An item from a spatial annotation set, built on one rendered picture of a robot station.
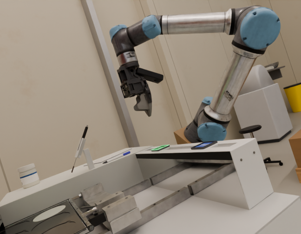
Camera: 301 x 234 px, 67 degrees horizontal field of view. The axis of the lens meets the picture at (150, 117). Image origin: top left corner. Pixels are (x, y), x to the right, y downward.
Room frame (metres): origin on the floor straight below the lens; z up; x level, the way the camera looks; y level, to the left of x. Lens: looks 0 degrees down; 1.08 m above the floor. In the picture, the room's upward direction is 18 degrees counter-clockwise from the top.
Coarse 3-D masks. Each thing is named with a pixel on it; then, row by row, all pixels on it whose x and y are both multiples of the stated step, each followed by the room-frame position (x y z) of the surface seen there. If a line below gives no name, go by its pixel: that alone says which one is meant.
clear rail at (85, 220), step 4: (68, 200) 0.80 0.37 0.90; (72, 200) 0.79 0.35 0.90; (72, 204) 0.72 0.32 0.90; (76, 212) 0.64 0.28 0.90; (80, 212) 0.61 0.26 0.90; (80, 216) 0.58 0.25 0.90; (84, 220) 0.55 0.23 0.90; (88, 220) 0.54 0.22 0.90; (84, 224) 0.54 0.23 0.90; (88, 224) 0.51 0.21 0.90; (92, 224) 0.51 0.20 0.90; (92, 228) 0.50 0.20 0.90
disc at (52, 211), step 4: (52, 208) 0.76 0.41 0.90; (56, 208) 0.75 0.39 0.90; (60, 208) 0.73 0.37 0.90; (44, 212) 0.75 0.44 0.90; (48, 212) 0.73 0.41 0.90; (52, 212) 0.72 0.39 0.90; (56, 212) 0.70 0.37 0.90; (40, 216) 0.72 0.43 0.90; (44, 216) 0.70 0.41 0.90; (48, 216) 0.69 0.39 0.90; (36, 220) 0.69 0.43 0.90; (40, 220) 0.67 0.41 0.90
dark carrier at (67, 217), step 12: (60, 204) 0.78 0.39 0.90; (36, 216) 0.73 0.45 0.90; (60, 216) 0.65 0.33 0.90; (72, 216) 0.61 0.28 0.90; (12, 228) 0.69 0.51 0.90; (24, 228) 0.64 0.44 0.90; (36, 228) 0.61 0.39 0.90; (48, 228) 0.58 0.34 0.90; (60, 228) 0.55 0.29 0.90; (72, 228) 0.52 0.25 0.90
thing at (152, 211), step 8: (176, 192) 0.68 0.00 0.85; (184, 192) 0.68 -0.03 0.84; (160, 200) 0.66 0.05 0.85; (168, 200) 0.65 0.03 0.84; (176, 200) 0.66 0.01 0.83; (184, 200) 0.68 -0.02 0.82; (144, 208) 0.63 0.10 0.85; (152, 208) 0.63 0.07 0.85; (160, 208) 0.64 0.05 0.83; (168, 208) 0.65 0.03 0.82; (144, 216) 0.61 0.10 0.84; (152, 216) 0.62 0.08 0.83; (136, 224) 0.60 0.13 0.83; (104, 232) 0.57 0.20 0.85; (120, 232) 0.58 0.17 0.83; (128, 232) 0.59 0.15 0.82
